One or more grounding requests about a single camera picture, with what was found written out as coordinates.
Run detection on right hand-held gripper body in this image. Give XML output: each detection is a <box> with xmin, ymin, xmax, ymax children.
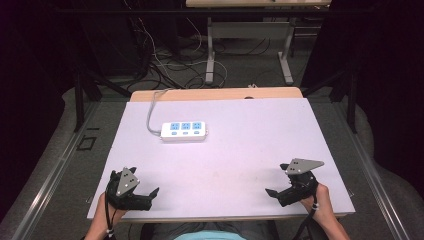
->
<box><xmin>279</xmin><ymin>157</ymin><xmax>325</xmax><ymax>205</ymax></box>

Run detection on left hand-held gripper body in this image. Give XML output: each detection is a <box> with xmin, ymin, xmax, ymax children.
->
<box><xmin>105</xmin><ymin>166</ymin><xmax>150</xmax><ymax>212</ymax></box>

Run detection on person's right hand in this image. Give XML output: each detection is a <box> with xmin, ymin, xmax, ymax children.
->
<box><xmin>299</xmin><ymin>182</ymin><xmax>332</xmax><ymax>225</ymax></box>

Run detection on person's left hand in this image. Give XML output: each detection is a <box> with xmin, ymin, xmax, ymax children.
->
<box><xmin>95</xmin><ymin>192</ymin><xmax>128</xmax><ymax>231</ymax></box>

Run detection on white table cover sheet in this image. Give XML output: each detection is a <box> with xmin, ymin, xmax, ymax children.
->
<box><xmin>86</xmin><ymin>97</ymin><xmax>357</xmax><ymax>221</ymax></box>

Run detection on black square floor outlet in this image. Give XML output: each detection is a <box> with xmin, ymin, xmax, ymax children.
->
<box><xmin>76</xmin><ymin>135</ymin><xmax>98</xmax><ymax>152</ymax></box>

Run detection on person's torso light blue shirt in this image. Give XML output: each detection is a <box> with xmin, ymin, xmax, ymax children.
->
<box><xmin>139</xmin><ymin>220</ymin><xmax>279</xmax><ymax>240</ymax></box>

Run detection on white power strip blue sockets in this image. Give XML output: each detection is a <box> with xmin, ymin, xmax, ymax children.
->
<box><xmin>160</xmin><ymin>120</ymin><xmax>210</xmax><ymax>143</ymax></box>

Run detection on black metal stand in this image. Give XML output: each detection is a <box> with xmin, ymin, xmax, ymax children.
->
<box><xmin>73</xmin><ymin>68</ymin><xmax>133</xmax><ymax>133</ymax></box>
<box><xmin>300</xmin><ymin>64</ymin><xmax>360</xmax><ymax>135</ymax></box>

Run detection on dark curtain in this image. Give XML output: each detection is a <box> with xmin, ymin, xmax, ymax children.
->
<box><xmin>0</xmin><ymin>0</ymin><xmax>81</xmax><ymax>221</ymax></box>
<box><xmin>299</xmin><ymin>0</ymin><xmax>424</xmax><ymax>201</ymax></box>

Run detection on desk with grey metal legs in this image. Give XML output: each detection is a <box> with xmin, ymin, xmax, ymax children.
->
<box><xmin>185</xmin><ymin>0</ymin><xmax>333</xmax><ymax>86</ymax></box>

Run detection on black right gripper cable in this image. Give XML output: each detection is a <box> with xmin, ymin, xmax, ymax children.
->
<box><xmin>291</xmin><ymin>196</ymin><xmax>320</xmax><ymax>240</ymax></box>

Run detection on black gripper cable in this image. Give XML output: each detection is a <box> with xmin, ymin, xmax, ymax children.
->
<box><xmin>291</xmin><ymin>196</ymin><xmax>320</xmax><ymax>240</ymax></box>
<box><xmin>104</xmin><ymin>192</ymin><xmax>118</xmax><ymax>239</ymax></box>

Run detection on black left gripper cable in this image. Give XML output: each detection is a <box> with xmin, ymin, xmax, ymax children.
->
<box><xmin>104</xmin><ymin>192</ymin><xmax>118</xmax><ymax>239</ymax></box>

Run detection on metal floor rail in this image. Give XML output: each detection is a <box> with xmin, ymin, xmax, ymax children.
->
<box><xmin>11</xmin><ymin>100</ymin><xmax>102</xmax><ymax>240</ymax></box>
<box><xmin>333</xmin><ymin>99</ymin><xmax>413</xmax><ymax>240</ymax></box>

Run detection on grey power strip cable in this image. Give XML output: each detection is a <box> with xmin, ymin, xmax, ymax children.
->
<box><xmin>146</xmin><ymin>88</ymin><xmax>170</xmax><ymax>137</ymax></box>

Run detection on tangle of floor cables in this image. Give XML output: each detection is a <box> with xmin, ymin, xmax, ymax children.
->
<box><xmin>121</xmin><ymin>0</ymin><xmax>234</xmax><ymax>91</ymax></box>

